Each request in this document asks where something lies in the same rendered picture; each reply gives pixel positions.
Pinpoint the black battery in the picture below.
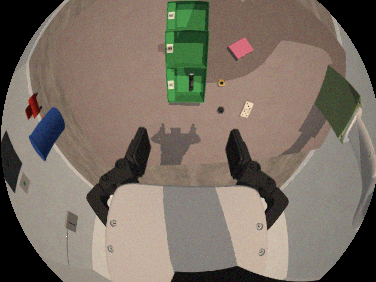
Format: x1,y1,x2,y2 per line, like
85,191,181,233
189,73,194,91

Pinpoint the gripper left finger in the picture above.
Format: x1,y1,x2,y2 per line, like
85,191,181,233
86,127,151,227

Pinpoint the pink square pad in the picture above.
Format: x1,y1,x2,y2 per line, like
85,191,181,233
228,38,253,59

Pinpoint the cream domino tile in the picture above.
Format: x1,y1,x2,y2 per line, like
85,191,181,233
240,101,253,117

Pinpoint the green rack of bins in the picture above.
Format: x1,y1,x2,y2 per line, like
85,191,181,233
165,0,209,103

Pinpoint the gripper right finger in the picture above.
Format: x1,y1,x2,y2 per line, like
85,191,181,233
225,129,289,230

